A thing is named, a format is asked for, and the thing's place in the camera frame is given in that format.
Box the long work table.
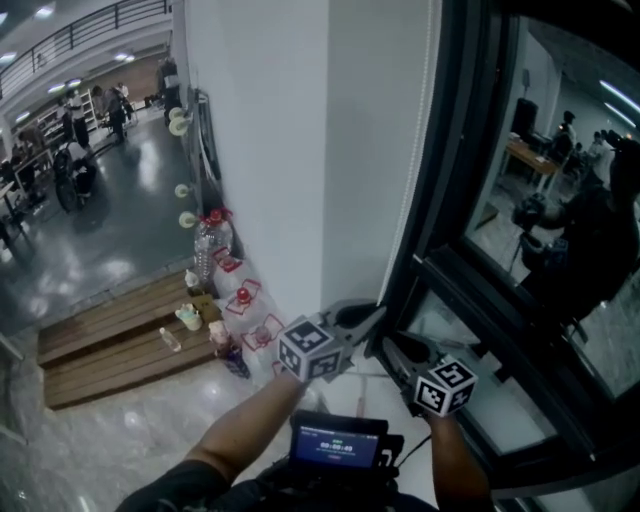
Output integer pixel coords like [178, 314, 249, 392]
[0, 149, 55, 229]

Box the black framed window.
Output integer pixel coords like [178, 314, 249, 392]
[363, 0, 640, 512]

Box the standing rack with grey garments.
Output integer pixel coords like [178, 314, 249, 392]
[156, 56, 182, 115]

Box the wooden step platform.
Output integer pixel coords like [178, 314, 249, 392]
[36, 271, 229, 412]

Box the large clear water jug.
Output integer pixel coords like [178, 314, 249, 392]
[269, 357, 329, 411]
[221, 278, 275, 327]
[241, 313, 287, 367]
[211, 246, 253, 297]
[192, 206, 236, 287]

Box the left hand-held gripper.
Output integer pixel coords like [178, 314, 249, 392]
[276, 298, 388, 385]

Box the person's left forearm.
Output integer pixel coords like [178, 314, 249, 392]
[183, 371, 307, 487]

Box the small clear plastic bottle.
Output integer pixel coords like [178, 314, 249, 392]
[158, 327, 185, 355]

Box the white shelf rack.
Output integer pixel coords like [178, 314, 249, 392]
[36, 88, 97, 147]

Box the person's dark shirt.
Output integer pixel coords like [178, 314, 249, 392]
[114, 458, 501, 512]

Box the person's right forearm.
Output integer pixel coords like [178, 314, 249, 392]
[426, 411, 495, 504]

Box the folded trolley with cream wheels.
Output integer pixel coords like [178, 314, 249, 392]
[164, 86, 225, 231]

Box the small cardboard box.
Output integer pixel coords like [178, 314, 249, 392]
[189, 294, 225, 322]

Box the black wheeled equipment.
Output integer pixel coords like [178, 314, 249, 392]
[51, 142, 89, 215]

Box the black device cable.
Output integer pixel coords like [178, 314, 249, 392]
[398, 433, 432, 467]

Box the small pink figurine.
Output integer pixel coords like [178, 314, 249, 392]
[206, 319, 230, 347]

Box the black balcony railing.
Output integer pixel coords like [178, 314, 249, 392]
[0, 0, 172, 97]

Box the pale green cup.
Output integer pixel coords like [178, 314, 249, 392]
[174, 302, 204, 332]

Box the white bead pull chain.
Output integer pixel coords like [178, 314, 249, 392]
[378, 0, 437, 310]

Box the group of ceiling lights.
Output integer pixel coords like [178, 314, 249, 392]
[0, 4, 137, 124]

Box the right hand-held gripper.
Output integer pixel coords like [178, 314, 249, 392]
[381, 328, 480, 419]

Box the black chest-mounted screen device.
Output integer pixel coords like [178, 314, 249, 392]
[288, 409, 406, 472]

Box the dark patterned bottle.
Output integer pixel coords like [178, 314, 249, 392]
[218, 339, 252, 380]

